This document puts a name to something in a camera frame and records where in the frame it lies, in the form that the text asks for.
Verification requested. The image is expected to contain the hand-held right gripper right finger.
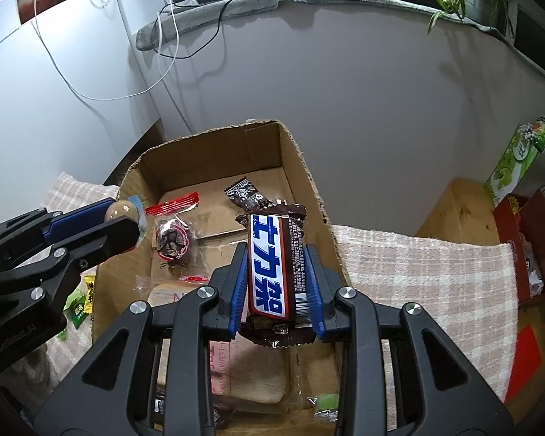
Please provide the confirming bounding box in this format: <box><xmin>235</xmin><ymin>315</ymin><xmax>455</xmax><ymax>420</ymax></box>
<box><xmin>306</xmin><ymin>245</ymin><xmax>514</xmax><ymax>436</ymax></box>

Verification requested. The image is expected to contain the checked tablecloth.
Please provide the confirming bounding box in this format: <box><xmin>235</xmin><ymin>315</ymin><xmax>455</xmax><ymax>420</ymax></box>
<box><xmin>41</xmin><ymin>171</ymin><xmax>528</xmax><ymax>405</ymax></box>

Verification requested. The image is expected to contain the bright red shallow box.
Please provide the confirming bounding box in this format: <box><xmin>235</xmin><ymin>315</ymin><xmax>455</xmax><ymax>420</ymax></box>
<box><xmin>493</xmin><ymin>193</ymin><xmax>532</xmax><ymax>305</ymax></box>

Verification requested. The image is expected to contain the brown egg packet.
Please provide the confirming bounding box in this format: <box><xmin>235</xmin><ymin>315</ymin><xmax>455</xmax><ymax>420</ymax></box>
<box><xmin>104</xmin><ymin>194</ymin><xmax>148</xmax><ymax>248</ymax></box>

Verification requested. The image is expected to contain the white cable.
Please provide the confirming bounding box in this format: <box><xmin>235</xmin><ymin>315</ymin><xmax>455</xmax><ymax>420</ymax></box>
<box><xmin>32</xmin><ymin>0</ymin><xmax>182</xmax><ymax>101</ymax></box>

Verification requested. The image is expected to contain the grey sill cloth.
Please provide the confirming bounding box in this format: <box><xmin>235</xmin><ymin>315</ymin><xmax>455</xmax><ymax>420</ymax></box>
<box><xmin>136</xmin><ymin>0</ymin><xmax>514</xmax><ymax>53</ymax></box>

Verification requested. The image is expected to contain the brown chocolate bar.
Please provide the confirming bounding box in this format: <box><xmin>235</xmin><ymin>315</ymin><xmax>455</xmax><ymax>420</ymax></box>
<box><xmin>235</xmin><ymin>204</ymin><xmax>319</xmax><ymax>348</ymax></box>

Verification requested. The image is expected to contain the green gift bag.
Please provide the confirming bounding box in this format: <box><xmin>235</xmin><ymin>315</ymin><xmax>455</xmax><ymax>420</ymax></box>
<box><xmin>486</xmin><ymin>116</ymin><xmax>545</xmax><ymax>205</ymax></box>

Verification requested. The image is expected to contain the black cable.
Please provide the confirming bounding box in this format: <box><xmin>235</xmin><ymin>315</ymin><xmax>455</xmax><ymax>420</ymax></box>
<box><xmin>157</xmin><ymin>0</ymin><xmax>237</xmax><ymax>60</ymax></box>

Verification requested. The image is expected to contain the red clear snack stick packet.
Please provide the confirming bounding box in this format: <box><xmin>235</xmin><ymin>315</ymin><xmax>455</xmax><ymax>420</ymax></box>
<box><xmin>144</xmin><ymin>193</ymin><xmax>201</xmax><ymax>216</ymax></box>

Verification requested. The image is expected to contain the dark red cardboard box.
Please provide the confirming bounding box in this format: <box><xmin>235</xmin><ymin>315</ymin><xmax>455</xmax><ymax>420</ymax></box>
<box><xmin>520</xmin><ymin>188</ymin><xmax>545</xmax><ymax>305</ymax></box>

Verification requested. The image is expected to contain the round red snack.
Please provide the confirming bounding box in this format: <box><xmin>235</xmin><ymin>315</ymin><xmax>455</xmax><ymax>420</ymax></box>
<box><xmin>154</xmin><ymin>218</ymin><xmax>194</xmax><ymax>264</ymax></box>

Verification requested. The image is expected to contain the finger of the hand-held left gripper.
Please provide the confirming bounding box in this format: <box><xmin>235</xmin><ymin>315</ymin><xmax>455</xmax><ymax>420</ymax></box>
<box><xmin>0</xmin><ymin>217</ymin><xmax>142</xmax><ymax>310</ymax></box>
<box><xmin>0</xmin><ymin>198</ymin><xmax>119</xmax><ymax>255</ymax></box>

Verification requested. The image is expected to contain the red paper sheet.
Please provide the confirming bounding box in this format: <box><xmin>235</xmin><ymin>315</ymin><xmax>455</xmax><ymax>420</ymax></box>
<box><xmin>504</xmin><ymin>324</ymin><xmax>545</xmax><ymax>403</ymax></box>

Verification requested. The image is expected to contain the clear bagged bread loaf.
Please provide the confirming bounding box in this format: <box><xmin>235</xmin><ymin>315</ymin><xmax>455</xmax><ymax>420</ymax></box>
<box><xmin>135</xmin><ymin>275</ymin><xmax>319</xmax><ymax>421</ymax></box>

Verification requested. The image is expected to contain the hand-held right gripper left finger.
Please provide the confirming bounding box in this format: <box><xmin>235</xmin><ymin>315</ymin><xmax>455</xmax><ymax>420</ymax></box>
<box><xmin>34</xmin><ymin>243</ymin><xmax>250</xmax><ymax>436</ymax></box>

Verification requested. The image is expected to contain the small dark candy packet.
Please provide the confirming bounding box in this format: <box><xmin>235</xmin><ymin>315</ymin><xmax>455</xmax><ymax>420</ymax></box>
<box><xmin>224</xmin><ymin>177</ymin><xmax>273</xmax><ymax>212</ymax></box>

